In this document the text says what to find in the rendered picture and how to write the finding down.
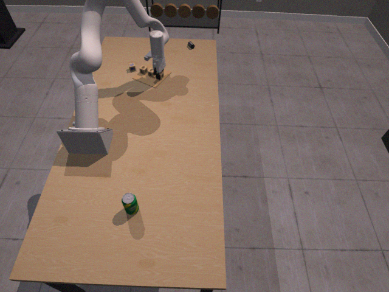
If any tan mat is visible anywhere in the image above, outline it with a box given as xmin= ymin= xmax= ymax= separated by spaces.
xmin=133 ymin=63 xmax=171 ymax=88

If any green drink can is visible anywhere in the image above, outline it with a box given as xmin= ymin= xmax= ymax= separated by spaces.
xmin=122 ymin=193 xmax=139 ymax=215

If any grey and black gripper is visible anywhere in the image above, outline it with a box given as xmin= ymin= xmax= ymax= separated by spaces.
xmin=153 ymin=56 xmax=166 ymax=80

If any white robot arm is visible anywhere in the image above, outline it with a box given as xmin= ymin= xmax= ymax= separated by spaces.
xmin=68 ymin=0 xmax=169 ymax=131

